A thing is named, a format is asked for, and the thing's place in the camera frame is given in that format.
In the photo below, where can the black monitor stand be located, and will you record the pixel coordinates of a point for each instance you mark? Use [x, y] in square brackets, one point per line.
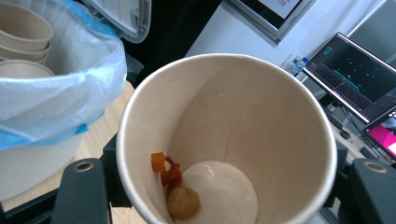
[358, 130]

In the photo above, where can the grey-framed monitor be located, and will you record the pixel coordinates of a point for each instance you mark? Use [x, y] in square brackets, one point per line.
[271, 15]

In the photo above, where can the brown food lump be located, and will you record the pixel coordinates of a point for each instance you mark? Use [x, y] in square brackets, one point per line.
[183, 201]

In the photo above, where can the translucent blue-white bin bag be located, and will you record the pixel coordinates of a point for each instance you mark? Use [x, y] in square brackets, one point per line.
[77, 77]

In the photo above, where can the brown paper bowl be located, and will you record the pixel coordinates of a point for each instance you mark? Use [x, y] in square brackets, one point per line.
[21, 69]
[21, 28]
[34, 53]
[39, 60]

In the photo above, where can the white trash bin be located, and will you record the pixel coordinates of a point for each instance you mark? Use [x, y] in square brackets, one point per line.
[31, 168]

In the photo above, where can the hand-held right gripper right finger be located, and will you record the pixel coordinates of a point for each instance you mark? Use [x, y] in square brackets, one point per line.
[341, 161]

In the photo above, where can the brown paper cup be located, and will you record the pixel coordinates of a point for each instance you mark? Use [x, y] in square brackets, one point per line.
[264, 124]

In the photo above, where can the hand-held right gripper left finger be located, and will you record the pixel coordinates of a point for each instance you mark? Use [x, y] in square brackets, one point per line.
[109, 155]

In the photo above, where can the orange food scrap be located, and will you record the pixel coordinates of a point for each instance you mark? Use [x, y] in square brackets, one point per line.
[169, 174]

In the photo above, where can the pink-screen monitor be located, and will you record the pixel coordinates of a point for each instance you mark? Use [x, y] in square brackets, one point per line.
[384, 137]

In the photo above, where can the dark-screen monitor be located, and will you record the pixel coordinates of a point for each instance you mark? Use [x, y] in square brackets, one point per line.
[351, 74]

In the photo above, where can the clear water bottle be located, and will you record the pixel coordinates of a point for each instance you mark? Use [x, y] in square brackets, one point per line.
[299, 66]

